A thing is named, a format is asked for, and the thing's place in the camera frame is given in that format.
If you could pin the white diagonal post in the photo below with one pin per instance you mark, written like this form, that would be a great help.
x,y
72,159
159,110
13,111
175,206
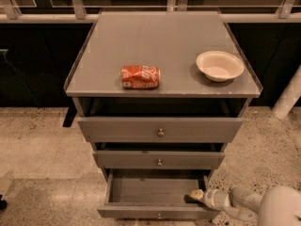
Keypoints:
x,y
289,97

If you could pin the grey drawer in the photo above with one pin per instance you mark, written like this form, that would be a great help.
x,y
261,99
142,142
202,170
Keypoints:
x,y
155,193
159,130
166,160

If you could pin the grey bottom drawer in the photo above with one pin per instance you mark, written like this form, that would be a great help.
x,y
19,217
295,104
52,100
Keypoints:
x,y
155,193

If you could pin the grey drawer cabinet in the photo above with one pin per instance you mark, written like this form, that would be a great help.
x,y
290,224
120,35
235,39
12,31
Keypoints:
x,y
172,43

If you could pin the grey middle drawer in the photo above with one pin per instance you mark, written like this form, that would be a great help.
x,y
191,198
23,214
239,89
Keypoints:
x,y
166,160

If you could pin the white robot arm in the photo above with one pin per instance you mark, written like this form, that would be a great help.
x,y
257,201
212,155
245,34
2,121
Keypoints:
x,y
279,206

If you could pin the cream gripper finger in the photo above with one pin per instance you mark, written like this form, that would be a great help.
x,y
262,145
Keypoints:
x,y
197,195

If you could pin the crushed orange soda can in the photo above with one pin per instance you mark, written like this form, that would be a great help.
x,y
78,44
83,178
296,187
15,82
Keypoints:
x,y
139,77

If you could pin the white metal railing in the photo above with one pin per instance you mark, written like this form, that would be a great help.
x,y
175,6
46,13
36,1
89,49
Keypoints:
x,y
229,11

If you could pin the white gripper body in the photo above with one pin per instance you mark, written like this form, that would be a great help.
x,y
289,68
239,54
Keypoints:
x,y
211,198

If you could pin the dark object at floor edge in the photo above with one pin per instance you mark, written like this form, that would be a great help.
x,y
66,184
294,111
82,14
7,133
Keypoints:
x,y
3,203

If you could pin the white paper bowl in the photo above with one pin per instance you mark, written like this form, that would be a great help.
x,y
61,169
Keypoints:
x,y
220,66

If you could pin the grey top drawer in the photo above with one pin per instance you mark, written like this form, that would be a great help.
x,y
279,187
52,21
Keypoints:
x,y
159,130

